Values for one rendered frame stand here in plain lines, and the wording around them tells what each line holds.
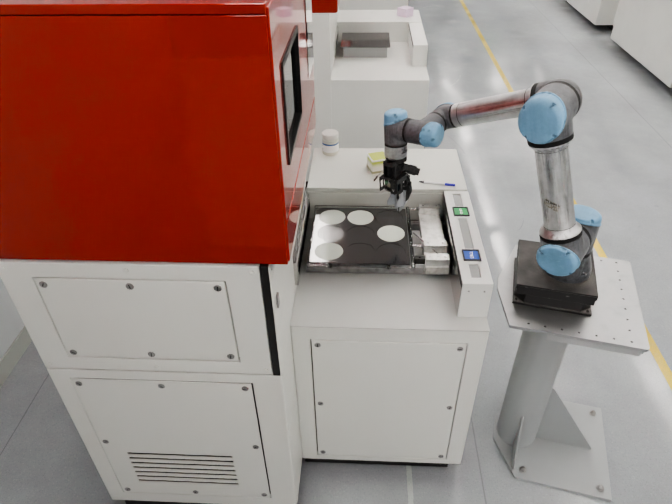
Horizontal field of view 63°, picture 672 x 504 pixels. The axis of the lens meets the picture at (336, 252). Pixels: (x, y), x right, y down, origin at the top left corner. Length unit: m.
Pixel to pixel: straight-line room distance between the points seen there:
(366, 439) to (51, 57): 1.63
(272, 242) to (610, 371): 2.05
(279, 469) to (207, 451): 0.25
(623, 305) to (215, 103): 1.45
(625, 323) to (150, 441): 1.58
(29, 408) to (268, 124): 2.11
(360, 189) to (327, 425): 0.90
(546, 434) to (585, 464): 0.18
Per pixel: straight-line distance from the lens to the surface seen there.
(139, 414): 1.89
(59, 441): 2.75
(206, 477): 2.13
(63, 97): 1.26
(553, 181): 1.59
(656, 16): 6.83
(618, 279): 2.12
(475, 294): 1.75
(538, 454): 2.54
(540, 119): 1.51
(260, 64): 1.10
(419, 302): 1.84
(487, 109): 1.74
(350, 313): 1.78
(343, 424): 2.12
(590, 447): 2.61
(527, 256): 1.96
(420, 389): 1.96
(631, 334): 1.92
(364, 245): 1.93
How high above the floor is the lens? 2.05
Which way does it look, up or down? 37 degrees down
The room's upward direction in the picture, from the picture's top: 1 degrees counter-clockwise
